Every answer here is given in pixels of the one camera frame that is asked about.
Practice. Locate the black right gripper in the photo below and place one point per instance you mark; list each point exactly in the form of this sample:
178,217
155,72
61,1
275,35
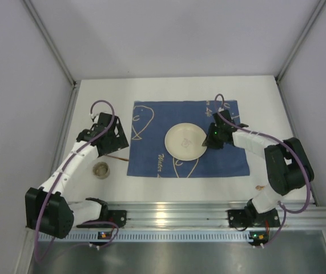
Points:
212,137

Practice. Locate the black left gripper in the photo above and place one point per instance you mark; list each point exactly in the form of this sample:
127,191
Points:
116,134

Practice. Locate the cream ceramic plate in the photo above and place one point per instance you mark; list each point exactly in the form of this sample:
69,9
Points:
184,141

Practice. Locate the blue cloth placemat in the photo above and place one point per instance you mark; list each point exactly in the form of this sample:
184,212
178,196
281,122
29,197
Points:
149,156

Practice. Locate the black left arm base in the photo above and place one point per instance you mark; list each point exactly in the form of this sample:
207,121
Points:
118,217

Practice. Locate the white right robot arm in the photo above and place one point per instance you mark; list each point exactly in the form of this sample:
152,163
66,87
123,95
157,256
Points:
287,164

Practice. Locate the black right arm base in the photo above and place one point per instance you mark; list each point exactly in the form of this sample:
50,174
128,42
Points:
238,218

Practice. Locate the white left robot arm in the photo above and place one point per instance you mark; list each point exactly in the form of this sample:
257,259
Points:
47,209

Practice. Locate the copper fork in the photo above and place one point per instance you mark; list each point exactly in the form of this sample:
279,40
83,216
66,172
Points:
119,158

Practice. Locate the small glass cup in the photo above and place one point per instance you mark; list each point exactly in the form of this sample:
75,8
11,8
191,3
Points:
101,170

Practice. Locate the gold spoon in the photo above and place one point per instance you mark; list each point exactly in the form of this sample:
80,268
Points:
259,188

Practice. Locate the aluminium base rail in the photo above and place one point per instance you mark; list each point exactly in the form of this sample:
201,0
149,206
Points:
207,215

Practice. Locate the slotted cable duct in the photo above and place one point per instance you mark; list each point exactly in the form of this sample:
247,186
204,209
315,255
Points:
163,236

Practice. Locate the left corner frame post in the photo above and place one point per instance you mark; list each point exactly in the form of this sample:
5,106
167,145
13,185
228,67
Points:
40,25

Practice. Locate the corner frame post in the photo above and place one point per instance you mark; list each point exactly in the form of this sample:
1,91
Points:
301,38
40,25

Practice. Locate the right corner frame post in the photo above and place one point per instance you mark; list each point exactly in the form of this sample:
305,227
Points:
301,38

